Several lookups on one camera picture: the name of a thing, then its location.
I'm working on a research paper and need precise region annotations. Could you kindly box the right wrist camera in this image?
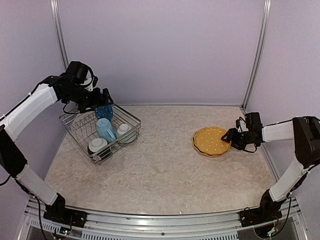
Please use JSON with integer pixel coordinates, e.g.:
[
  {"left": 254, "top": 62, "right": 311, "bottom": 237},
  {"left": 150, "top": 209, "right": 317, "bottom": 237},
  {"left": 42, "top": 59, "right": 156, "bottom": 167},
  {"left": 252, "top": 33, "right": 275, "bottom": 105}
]
[{"left": 235, "top": 112, "right": 263, "bottom": 133}]

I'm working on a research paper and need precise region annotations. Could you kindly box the front aluminium rail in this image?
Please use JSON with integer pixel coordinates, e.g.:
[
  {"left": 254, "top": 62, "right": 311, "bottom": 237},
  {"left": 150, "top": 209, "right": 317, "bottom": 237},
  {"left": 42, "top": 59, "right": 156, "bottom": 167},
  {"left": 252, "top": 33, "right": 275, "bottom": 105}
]
[{"left": 17, "top": 197, "right": 308, "bottom": 240}]

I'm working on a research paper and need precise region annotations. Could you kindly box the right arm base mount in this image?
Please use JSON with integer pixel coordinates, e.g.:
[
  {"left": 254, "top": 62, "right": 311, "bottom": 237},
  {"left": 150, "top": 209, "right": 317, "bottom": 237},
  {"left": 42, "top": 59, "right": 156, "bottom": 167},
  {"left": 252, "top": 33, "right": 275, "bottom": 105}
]
[{"left": 238, "top": 190, "right": 286, "bottom": 227}]

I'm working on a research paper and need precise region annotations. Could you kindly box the right aluminium frame post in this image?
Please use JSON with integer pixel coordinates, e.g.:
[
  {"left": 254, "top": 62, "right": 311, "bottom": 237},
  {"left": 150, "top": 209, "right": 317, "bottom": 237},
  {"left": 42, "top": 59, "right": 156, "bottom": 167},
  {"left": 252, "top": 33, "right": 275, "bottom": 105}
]
[{"left": 241, "top": 0, "right": 272, "bottom": 111}]

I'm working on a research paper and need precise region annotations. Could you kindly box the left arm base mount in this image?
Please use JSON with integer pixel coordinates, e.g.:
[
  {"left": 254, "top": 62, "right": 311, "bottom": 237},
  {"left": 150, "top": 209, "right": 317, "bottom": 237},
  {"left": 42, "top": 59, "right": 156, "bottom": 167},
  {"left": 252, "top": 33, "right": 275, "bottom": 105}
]
[{"left": 43, "top": 193, "right": 88, "bottom": 228}]

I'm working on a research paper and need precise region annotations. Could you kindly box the light blue mug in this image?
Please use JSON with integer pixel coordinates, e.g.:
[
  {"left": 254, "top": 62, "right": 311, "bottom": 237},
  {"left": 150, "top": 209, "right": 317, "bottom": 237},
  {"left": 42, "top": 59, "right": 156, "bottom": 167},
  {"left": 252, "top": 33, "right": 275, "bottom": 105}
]
[{"left": 96, "top": 118, "right": 116, "bottom": 143}]

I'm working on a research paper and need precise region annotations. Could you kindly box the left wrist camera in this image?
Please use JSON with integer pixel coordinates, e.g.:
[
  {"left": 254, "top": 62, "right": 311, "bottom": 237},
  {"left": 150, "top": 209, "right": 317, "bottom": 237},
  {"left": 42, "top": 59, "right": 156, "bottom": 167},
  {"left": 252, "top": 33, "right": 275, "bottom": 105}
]
[{"left": 65, "top": 61, "right": 98, "bottom": 92}]

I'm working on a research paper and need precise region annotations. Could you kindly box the aluminium frame post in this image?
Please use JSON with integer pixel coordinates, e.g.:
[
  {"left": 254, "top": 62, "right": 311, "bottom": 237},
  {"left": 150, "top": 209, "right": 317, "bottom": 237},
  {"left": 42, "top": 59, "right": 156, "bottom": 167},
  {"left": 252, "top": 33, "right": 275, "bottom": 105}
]
[
  {"left": 241, "top": 0, "right": 272, "bottom": 111},
  {"left": 49, "top": 0, "right": 69, "bottom": 69}
]

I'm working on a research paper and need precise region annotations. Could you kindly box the blue dotted plate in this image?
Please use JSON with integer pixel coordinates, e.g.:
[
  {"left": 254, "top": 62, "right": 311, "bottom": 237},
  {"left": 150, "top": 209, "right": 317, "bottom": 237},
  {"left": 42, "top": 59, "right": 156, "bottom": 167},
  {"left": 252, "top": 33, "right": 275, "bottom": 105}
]
[{"left": 94, "top": 105, "right": 113, "bottom": 122}]

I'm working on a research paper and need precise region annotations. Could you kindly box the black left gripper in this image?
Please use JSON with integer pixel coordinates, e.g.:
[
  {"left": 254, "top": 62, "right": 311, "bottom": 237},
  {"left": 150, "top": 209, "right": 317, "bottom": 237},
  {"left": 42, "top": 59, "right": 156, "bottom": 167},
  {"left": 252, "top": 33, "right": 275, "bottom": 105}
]
[{"left": 63, "top": 84, "right": 113, "bottom": 113}]

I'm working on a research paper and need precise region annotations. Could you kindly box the yellow dotted plate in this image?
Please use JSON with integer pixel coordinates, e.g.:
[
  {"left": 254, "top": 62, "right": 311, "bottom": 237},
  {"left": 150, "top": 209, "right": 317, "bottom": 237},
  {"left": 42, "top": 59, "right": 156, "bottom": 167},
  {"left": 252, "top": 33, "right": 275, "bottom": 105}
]
[
  {"left": 192, "top": 126, "right": 231, "bottom": 148},
  {"left": 192, "top": 140, "right": 231, "bottom": 158}
]

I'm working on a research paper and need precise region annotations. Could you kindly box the dark teal white bowl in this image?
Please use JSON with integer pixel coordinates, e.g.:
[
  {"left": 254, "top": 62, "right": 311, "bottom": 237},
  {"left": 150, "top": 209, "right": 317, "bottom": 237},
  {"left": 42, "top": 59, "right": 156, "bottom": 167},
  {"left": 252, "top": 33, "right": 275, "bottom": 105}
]
[{"left": 87, "top": 137, "right": 113, "bottom": 161}]

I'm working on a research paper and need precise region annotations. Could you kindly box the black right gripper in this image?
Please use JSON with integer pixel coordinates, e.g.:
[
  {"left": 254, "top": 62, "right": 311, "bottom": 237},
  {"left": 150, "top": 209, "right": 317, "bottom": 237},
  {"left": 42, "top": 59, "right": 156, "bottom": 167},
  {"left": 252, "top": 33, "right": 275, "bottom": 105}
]
[{"left": 221, "top": 127, "right": 255, "bottom": 150}]

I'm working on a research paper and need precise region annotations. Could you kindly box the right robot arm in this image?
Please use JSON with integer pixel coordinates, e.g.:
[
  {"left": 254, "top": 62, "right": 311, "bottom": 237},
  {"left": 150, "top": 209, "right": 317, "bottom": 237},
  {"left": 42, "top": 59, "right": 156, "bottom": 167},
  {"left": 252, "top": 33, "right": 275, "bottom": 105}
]
[{"left": 221, "top": 112, "right": 320, "bottom": 222}]

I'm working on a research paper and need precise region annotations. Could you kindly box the small pale ribbed cup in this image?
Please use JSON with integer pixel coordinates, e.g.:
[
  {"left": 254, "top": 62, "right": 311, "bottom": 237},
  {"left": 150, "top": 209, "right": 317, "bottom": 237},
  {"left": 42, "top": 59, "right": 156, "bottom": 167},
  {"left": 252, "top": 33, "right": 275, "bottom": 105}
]
[{"left": 115, "top": 123, "right": 133, "bottom": 144}]

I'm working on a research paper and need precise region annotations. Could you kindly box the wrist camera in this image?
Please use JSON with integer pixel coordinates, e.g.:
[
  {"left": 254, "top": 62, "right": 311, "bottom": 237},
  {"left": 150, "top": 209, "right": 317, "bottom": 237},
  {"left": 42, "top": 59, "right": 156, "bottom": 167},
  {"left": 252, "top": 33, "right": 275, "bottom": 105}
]
[
  {"left": 235, "top": 112, "right": 263, "bottom": 133},
  {"left": 65, "top": 61, "right": 98, "bottom": 92}
]

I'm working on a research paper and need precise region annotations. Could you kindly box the metal wire dish rack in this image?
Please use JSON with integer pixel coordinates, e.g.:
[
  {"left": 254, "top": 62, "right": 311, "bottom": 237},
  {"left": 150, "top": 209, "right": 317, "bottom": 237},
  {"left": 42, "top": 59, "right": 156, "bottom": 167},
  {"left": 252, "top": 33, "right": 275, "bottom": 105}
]
[{"left": 59, "top": 104, "right": 141, "bottom": 165}]

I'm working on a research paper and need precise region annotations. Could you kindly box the left aluminium frame post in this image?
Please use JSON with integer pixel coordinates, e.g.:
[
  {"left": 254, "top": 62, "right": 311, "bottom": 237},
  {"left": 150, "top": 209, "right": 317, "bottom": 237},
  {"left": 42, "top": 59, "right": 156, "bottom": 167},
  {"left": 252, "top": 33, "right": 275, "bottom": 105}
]
[{"left": 49, "top": 0, "right": 69, "bottom": 69}]

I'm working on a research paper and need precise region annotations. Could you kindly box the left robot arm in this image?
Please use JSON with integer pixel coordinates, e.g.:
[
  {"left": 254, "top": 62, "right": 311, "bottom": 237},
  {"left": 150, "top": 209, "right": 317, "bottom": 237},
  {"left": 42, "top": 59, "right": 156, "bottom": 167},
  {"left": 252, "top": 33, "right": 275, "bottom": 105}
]
[{"left": 0, "top": 75, "right": 113, "bottom": 223}]

